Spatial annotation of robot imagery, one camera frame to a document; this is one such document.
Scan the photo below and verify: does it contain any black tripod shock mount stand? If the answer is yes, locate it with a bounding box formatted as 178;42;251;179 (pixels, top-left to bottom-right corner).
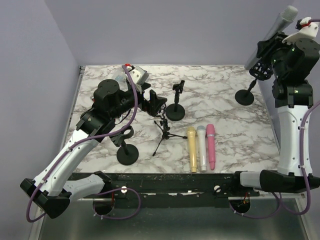
152;104;187;157

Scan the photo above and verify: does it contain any beige microphone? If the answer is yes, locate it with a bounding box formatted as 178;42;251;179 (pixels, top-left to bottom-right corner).
186;126;197;173

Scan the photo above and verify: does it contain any black clip stand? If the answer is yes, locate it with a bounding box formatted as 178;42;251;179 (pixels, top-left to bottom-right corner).
110;125;139;166

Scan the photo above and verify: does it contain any white grey-head microphone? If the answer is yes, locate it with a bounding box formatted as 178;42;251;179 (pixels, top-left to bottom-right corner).
196;125;207;172

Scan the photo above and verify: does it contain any clear plastic screw box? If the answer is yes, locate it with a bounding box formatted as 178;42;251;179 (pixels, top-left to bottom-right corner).
111;66;127;84

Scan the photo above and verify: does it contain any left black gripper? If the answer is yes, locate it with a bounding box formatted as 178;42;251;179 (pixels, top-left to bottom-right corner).
109;82;168;120

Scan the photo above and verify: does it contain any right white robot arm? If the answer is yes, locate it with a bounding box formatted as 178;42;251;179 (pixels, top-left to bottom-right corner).
230;31;320;196

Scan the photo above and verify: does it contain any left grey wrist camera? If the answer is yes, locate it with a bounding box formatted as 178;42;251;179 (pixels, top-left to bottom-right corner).
127;66;149;86

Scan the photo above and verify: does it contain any pink microphone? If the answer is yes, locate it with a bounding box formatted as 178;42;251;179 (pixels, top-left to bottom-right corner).
206;124;216;170

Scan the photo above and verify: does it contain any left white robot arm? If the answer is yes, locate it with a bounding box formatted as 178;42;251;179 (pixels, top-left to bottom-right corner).
20;79;167;219

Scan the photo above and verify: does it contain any black shock mount desk stand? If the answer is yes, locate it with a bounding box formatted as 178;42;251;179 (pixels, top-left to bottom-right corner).
234;61;273;106

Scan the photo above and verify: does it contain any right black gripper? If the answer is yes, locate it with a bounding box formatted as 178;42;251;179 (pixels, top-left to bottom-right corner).
256;30;298;79

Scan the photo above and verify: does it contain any black round base stand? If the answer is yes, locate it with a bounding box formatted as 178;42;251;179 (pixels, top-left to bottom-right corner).
165;80;185;122

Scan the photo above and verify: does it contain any black front mounting rail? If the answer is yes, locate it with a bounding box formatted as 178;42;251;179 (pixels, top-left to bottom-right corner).
69;169;293;210

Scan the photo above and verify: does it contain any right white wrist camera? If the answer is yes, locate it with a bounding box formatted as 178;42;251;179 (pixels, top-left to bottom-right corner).
282;17;320;44

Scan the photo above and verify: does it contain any grey slim microphone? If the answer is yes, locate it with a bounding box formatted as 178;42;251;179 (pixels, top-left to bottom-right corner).
244;5;298;70

